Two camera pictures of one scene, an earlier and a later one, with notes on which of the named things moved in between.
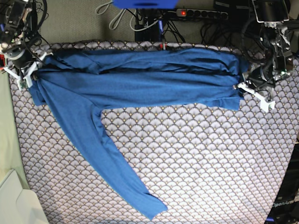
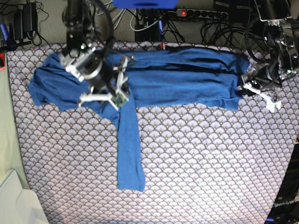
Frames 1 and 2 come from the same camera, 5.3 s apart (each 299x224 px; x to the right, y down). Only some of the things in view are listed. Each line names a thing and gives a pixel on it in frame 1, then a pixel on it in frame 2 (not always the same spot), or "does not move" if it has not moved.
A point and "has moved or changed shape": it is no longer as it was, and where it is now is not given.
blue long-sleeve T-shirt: [76, 85] has moved or changed shape
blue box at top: [146, 4] does not move
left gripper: [20, 58] -> [98, 72]
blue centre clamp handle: [160, 29] does not move
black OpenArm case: [286, 210] does not move
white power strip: [192, 13] does not move
